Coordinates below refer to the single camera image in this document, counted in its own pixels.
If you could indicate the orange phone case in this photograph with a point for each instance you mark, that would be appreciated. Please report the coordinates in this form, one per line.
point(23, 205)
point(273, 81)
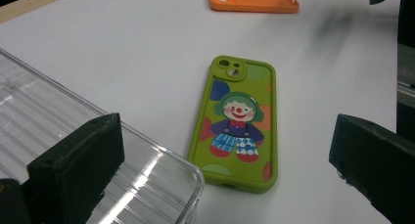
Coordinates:
point(257, 0)

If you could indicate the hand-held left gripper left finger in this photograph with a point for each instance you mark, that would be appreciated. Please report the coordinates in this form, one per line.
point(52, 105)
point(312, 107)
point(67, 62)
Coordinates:
point(78, 162)

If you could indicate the green patterned tray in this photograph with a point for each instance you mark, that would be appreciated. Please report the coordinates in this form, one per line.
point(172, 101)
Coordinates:
point(238, 136)

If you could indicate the clear plastic storage box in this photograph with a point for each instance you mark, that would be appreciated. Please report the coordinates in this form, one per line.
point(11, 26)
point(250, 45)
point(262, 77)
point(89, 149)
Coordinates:
point(39, 110)

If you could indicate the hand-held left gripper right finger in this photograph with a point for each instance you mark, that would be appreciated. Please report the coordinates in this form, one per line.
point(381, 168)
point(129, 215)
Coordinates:
point(378, 165)

